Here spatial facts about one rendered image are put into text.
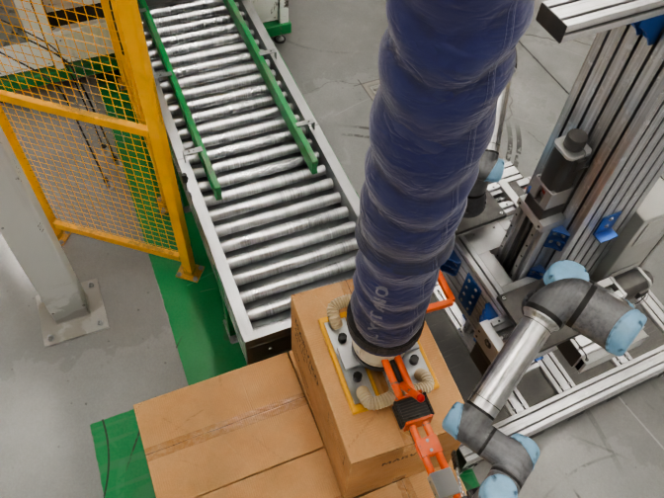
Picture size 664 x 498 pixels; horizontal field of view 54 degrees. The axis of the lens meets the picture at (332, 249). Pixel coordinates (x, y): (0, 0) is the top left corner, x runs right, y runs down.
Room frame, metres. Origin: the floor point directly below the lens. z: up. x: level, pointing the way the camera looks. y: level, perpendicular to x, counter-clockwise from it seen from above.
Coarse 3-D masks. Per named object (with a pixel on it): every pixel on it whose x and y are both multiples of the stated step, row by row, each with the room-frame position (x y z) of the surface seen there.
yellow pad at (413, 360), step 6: (420, 348) 0.96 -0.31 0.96; (408, 354) 0.93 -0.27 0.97; (414, 354) 0.93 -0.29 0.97; (420, 354) 0.94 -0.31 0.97; (402, 360) 0.91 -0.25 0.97; (408, 360) 0.91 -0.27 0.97; (414, 360) 0.90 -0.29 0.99; (420, 360) 0.92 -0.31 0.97; (426, 360) 0.92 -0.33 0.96; (408, 366) 0.89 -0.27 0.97; (414, 366) 0.89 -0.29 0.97; (420, 366) 0.89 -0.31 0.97; (426, 366) 0.90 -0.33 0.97; (408, 372) 0.87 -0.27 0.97; (414, 372) 0.87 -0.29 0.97; (432, 372) 0.88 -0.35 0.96; (402, 378) 0.85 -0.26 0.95; (414, 378) 0.85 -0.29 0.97; (438, 384) 0.84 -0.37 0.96
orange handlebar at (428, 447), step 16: (448, 288) 1.12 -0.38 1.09; (432, 304) 1.05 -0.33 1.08; (448, 304) 1.06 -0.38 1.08; (384, 368) 0.83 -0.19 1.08; (400, 368) 0.83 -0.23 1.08; (416, 432) 0.64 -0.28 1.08; (432, 432) 0.64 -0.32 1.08; (416, 448) 0.60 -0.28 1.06; (432, 448) 0.60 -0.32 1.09; (432, 464) 0.55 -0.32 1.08
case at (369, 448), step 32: (320, 288) 1.16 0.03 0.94; (352, 288) 1.18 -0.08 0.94; (320, 352) 0.92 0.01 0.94; (320, 384) 0.83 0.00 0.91; (384, 384) 0.83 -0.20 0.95; (448, 384) 0.85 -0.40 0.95; (320, 416) 0.81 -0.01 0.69; (352, 416) 0.72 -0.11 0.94; (384, 416) 0.73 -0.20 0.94; (352, 448) 0.62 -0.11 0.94; (384, 448) 0.63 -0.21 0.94; (448, 448) 0.71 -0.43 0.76; (352, 480) 0.58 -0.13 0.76; (384, 480) 0.63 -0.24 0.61
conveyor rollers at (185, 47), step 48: (192, 48) 2.87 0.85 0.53; (240, 48) 2.90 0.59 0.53; (192, 96) 2.51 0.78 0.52; (240, 96) 2.53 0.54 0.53; (192, 144) 2.15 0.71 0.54; (240, 144) 2.17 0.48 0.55; (288, 144) 2.20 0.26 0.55; (240, 192) 1.88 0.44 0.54; (288, 192) 1.90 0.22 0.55; (336, 192) 1.93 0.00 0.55; (240, 240) 1.61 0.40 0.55; (288, 240) 1.64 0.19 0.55; (288, 288) 1.41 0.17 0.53
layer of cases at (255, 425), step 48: (192, 384) 0.94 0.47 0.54; (240, 384) 0.96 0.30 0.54; (288, 384) 0.97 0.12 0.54; (144, 432) 0.75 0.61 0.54; (192, 432) 0.76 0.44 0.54; (240, 432) 0.78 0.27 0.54; (288, 432) 0.79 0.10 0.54; (192, 480) 0.60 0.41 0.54; (240, 480) 0.61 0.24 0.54; (288, 480) 0.62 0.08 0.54; (336, 480) 0.64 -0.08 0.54
